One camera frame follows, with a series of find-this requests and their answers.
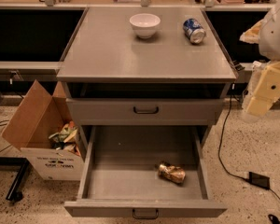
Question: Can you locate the cardboard box with trash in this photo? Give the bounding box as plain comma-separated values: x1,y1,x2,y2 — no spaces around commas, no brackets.
2,80,84,181

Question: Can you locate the black floor cable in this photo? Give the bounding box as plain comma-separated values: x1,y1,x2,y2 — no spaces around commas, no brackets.
217,93,280,224

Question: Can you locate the grey drawer cabinet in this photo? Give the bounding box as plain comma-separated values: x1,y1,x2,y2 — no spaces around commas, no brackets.
58,7,236,140

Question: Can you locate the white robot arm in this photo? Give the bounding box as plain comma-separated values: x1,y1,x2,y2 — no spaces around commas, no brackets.
240,0,280,120

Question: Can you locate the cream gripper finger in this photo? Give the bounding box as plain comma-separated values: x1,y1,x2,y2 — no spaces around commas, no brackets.
242,61,280,118
240,21,262,44

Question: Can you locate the white ceramic bowl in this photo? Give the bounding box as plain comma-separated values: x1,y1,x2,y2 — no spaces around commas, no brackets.
130,13,161,38

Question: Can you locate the black power adapter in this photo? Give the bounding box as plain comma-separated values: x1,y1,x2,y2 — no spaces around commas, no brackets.
248,172,270,189

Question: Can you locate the black table leg base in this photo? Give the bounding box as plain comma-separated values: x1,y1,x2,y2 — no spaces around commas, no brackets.
0,156,31,203

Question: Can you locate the crushed orange can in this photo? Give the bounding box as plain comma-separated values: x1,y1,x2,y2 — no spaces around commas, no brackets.
158,161,186,184

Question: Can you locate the closed grey top drawer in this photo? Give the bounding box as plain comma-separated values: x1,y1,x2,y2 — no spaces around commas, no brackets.
66,98,223,126

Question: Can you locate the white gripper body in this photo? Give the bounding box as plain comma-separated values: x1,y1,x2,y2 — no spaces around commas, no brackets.
259,14,280,61

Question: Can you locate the open grey middle drawer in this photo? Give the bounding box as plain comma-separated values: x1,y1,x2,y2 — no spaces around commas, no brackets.
64,126,227,219

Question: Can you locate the blue soda can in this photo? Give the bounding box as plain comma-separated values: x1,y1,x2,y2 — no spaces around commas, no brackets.
183,18,206,44

